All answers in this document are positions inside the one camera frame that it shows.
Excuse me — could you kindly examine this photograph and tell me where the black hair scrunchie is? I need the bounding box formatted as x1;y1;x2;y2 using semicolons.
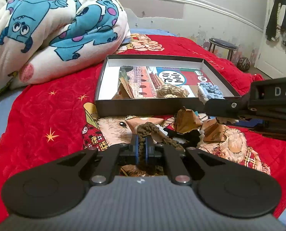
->
164;127;202;149

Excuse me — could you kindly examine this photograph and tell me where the brown triangular snack packet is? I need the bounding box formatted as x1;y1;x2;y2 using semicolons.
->
126;117;169;144
174;107;202;134
202;119;227;143
112;77;135;100

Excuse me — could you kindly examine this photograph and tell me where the brown braided hair tie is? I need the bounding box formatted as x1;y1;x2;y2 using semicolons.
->
136;121;186;171

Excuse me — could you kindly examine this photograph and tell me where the light blue knitted scrunchie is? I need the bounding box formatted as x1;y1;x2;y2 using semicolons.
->
198;82;224;104

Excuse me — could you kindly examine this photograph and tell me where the beige knitted scrunchie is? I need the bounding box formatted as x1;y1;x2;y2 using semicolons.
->
156;84;189;98

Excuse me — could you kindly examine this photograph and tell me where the white door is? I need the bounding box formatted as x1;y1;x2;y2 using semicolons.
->
255;0;286;78

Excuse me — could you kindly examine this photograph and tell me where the striped brown ball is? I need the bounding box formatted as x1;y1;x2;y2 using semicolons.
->
236;57;251;72

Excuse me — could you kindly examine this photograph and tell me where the black shallow cardboard box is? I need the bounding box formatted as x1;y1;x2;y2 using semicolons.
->
95;55;240;117

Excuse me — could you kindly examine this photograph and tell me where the red bed blanket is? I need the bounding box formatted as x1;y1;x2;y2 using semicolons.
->
0;35;286;222

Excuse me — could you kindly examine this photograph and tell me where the blue round stool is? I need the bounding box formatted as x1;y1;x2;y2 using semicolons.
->
208;38;237;61

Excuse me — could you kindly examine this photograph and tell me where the colourful history book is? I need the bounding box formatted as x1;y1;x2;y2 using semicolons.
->
119;66;214;99

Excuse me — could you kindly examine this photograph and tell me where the white blue monster quilt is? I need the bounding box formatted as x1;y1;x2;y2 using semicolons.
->
0;0;130;94

